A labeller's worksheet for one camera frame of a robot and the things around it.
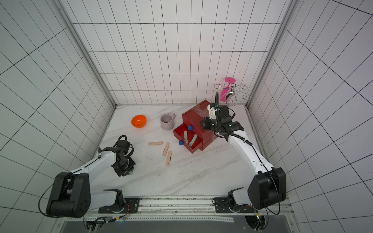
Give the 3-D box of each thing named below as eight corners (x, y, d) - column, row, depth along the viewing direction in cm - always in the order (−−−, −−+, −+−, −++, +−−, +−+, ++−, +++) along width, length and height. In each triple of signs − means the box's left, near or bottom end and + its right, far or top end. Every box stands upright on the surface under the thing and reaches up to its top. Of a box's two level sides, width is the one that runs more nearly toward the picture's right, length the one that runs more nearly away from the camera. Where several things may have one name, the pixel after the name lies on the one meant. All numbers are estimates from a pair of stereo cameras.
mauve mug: (160, 130, 105) (159, 124, 99) (162, 118, 112) (161, 112, 107) (174, 130, 105) (173, 124, 99) (175, 118, 112) (174, 112, 107)
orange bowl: (131, 127, 106) (129, 124, 103) (134, 118, 112) (132, 114, 109) (145, 127, 106) (143, 124, 103) (147, 118, 112) (146, 114, 109)
